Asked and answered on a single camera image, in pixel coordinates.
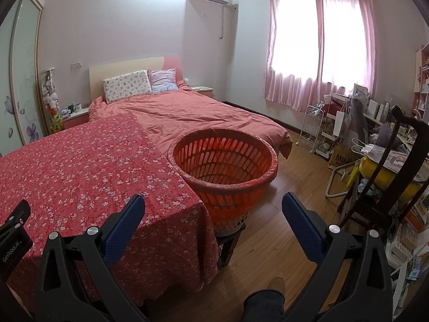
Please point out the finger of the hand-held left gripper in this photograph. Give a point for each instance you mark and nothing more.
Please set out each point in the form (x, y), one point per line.
(16, 216)

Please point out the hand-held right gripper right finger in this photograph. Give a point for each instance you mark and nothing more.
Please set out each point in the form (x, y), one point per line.
(301, 223)

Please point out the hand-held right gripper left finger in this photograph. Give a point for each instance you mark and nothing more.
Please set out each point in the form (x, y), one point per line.
(124, 223)

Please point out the orange plastic laundry basket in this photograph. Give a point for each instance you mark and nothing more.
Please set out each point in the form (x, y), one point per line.
(234, 194)

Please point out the tan slipper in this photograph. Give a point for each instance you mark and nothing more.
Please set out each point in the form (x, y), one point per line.
(276, 283)

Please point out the red floral cloth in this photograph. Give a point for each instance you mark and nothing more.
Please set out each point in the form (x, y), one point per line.
(100, 161)

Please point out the dark wooden stool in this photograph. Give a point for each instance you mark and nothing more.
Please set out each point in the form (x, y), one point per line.
(231, 245)

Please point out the brown paper bag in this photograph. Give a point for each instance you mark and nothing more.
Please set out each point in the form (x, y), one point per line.
(340, 159)

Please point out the yellow cushion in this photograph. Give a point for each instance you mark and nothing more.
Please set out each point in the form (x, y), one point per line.
(372, 171)

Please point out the person's leg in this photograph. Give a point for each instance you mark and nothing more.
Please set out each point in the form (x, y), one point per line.
(263, 307)

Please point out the white trolley cart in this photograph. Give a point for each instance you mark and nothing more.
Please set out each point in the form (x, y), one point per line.
(330, 134)

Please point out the dark wooden chair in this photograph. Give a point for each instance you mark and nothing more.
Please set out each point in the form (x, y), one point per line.
(385, 171)

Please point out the yellow green plush toy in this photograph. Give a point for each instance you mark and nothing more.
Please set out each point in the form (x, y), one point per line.
(56, 122)

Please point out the white paper bag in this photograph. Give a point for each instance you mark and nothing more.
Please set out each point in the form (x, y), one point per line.
(340, 124)

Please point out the pink nightstand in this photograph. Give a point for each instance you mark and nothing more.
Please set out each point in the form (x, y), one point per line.
(75, 119)
(202, 92)

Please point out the grey office chair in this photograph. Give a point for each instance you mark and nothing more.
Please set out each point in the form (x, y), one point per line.
(358, 117)

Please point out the white mug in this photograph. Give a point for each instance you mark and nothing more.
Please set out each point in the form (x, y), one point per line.
(77, 106)

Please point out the white flower-print wardrobe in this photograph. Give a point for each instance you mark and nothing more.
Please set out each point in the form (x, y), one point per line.
(20, 90)

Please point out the hanging plush toys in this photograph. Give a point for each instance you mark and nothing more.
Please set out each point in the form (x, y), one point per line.
(50, 90)

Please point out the pink duvet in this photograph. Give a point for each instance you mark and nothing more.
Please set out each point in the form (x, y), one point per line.
(201, 114)

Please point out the white floral pillow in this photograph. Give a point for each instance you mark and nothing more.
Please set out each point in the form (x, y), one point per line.
(127, 85)

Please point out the pink striped pillow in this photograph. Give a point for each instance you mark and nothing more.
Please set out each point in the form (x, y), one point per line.
(163, 79)

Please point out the beige and pink headboard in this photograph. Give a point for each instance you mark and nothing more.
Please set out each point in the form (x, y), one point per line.
(127, 66)

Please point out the white tubular frame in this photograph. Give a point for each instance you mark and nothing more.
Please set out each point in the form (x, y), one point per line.
(335, 191)

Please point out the white wall socket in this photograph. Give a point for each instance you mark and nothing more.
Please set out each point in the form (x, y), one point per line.
(76, 64)

